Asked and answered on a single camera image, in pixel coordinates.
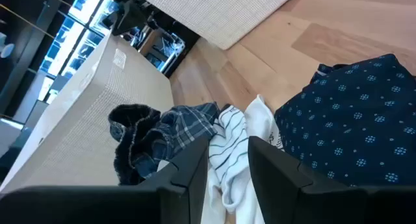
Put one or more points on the black garment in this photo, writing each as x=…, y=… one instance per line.
x=125, y=165

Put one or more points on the white plastic bin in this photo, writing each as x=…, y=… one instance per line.
x=81, y=136

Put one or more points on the navy dotted shirt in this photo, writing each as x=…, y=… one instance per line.
x=351, y=120

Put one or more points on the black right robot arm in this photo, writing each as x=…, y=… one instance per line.
x=130, y=13

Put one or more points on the plain white sock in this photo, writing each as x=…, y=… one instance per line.
x=260, y=120

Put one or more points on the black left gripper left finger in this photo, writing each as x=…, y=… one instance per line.
x=188, y=185

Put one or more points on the white basket with dark clothes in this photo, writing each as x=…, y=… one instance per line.
x=221, y=13

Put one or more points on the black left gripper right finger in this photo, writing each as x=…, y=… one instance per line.
x=276, y=185

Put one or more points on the blue plaid shirt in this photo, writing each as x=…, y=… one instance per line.
x=185, y=126

